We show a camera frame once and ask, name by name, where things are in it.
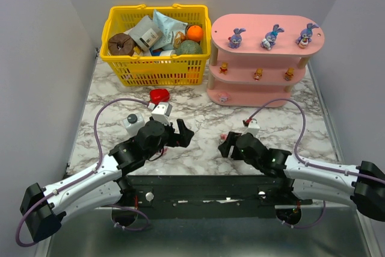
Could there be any orange toy fruit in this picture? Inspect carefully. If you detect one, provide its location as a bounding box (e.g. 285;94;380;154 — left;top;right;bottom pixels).
186;25;204;42

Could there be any pink toy figure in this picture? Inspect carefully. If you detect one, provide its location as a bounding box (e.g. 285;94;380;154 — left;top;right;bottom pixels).
217;92;231;103

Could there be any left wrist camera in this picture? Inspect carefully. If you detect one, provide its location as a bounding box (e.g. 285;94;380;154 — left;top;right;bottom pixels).
148;102;173;126

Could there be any pink three-tier shelf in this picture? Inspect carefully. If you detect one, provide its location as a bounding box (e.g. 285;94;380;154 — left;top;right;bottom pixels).
206;14;325;107

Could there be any orange bear toy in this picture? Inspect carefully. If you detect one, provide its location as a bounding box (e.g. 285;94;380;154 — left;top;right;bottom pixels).
219;62;228;75
284;67;294;81
253;68;263;81

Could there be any light blue cassava chips bag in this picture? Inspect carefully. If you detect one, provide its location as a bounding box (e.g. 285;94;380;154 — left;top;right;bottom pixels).
152;10;188;51

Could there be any purple bunny toy blue bow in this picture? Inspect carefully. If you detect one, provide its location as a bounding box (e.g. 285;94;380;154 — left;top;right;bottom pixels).
260;24;285;51

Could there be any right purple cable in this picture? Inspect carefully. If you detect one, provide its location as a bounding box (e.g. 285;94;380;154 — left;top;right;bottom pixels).
242;98;385;229

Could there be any purple bunny toy with cake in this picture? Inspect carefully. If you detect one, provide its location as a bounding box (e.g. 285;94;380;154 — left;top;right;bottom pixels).
295;23;319;49

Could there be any white bottle black cap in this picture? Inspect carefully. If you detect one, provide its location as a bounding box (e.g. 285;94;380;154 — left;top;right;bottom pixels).
123;113;146;138

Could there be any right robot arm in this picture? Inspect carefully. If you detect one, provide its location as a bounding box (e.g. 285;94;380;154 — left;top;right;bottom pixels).
218;120;384;221

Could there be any grey paper pouch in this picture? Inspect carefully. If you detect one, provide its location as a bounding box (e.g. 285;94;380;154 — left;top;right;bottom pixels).
128;16;163;52

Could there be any green toy melon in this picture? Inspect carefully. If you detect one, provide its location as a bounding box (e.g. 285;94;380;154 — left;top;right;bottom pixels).
176;40;203;55

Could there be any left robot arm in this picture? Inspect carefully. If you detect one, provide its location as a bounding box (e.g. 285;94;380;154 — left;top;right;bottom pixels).
18;119;194;243

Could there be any yellow plastic shopping basket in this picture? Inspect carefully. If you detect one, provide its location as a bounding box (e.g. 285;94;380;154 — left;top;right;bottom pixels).
99;4;211;87

